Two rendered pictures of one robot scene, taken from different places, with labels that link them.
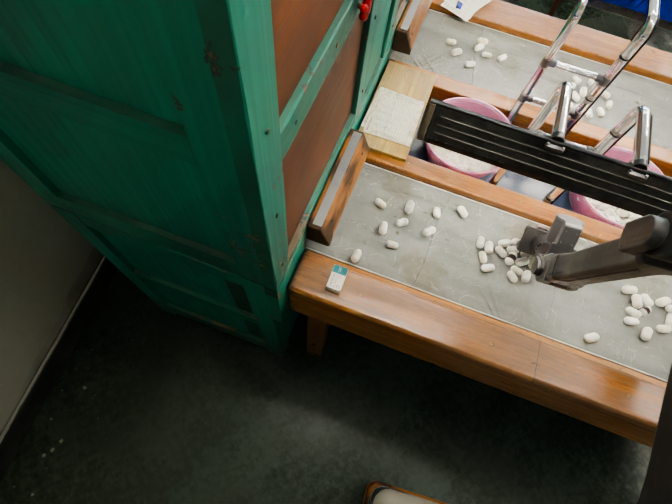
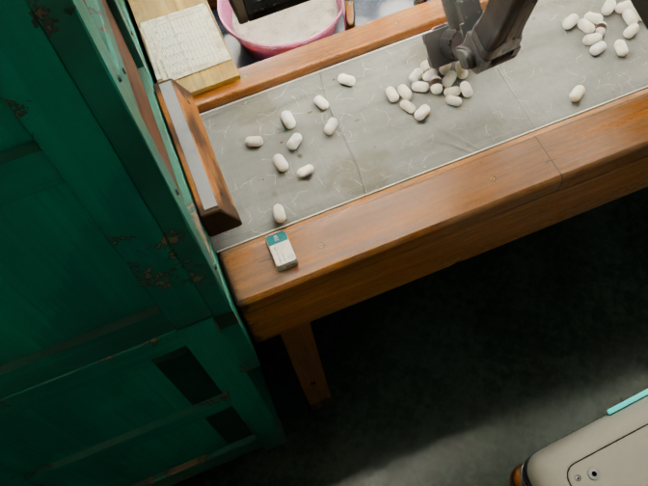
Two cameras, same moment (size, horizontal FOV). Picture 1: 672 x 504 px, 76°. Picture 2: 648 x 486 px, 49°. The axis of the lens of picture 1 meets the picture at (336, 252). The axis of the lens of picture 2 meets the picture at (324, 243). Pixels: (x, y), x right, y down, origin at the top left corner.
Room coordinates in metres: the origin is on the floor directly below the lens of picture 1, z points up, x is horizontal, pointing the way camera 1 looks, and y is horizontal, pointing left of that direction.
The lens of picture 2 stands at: (-0.19, 0.14, 1.80)
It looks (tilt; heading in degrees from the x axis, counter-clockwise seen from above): 62 degrees down; 337
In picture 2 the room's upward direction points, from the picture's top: 11 degrees counter-clockwise
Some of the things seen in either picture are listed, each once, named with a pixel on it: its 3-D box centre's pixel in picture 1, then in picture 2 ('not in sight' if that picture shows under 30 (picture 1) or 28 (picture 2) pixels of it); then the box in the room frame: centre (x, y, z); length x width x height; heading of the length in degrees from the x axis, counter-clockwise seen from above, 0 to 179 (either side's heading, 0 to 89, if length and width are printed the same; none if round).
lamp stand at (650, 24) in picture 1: (566, 68); not in sight; (1.01, -0.52, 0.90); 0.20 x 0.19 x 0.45; 79
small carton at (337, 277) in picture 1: (337, 278); (281, 250); (0.35, -0.01, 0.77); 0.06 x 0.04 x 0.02; 169
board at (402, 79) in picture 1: (396, 108); (179, 32); (0.89, -0.10, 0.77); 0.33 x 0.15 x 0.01; 169
